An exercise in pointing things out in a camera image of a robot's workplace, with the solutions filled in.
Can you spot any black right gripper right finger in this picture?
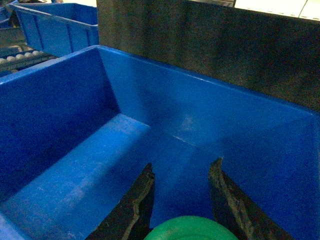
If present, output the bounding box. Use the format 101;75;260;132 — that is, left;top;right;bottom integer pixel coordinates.
208;157;293;240

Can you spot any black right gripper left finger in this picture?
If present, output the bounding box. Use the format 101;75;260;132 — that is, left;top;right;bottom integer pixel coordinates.
87;162;155;240

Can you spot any green mushroom push button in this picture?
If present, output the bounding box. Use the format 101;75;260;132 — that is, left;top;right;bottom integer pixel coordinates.
145;215;237;240

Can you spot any blue shelf container bin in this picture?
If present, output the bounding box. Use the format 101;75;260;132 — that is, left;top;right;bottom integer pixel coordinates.
0;45;320;240

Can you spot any dark grey back panel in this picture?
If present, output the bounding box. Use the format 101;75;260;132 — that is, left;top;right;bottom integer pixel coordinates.
96;0;320;111

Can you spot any white roller conveyor track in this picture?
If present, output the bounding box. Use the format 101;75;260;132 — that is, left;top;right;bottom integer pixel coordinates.
0;50;45;64

